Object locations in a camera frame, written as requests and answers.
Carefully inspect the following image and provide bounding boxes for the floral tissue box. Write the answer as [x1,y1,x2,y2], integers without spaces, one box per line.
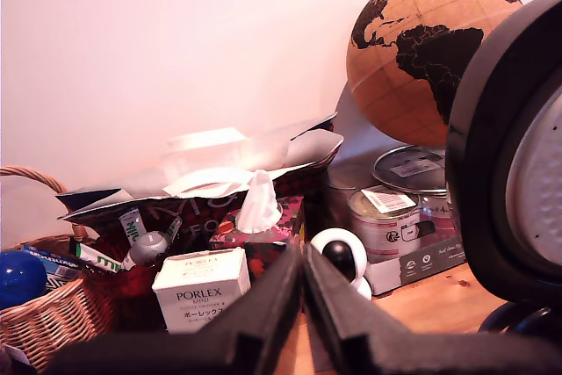
[209,194,306,285]

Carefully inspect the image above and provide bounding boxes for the white Porlex Mini box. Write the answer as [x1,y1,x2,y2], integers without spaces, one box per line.
[151,246,252,335]

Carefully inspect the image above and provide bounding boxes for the labelled round tin can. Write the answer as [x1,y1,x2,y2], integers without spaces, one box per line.
[347,185,423,263]

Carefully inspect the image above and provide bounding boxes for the grey and white carton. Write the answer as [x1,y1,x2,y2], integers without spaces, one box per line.
[363,234,469,297]

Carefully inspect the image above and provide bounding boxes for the white tissue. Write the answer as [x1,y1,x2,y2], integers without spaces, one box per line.
[234,169,284,234]

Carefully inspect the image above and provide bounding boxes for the red and white gift bag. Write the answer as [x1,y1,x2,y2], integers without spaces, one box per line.
[55,112,344,306]

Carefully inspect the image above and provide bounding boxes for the silver round bottle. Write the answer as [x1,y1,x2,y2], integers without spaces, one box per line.
[126,230,173,268]

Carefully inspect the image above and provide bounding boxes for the round metal tin lid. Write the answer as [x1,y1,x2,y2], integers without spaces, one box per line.
[372,145,450,195]

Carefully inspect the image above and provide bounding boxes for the green and white sachet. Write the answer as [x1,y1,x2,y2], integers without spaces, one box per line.
[68,237,125,273]
[118,209,148,247]

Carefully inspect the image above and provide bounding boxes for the woven wicker basket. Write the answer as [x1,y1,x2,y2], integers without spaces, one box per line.
[0,165,116,372]

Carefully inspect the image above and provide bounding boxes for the blue printed box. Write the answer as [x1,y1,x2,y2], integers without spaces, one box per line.
[20,243,85,280]

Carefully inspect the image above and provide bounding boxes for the cork world globe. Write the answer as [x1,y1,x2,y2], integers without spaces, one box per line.
[345,0,524,148]

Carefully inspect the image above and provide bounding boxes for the blue ball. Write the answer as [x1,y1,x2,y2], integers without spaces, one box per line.
[0,249,49,311]

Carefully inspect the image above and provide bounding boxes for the white round security camera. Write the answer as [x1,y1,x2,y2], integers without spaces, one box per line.
[310,227,374,302]

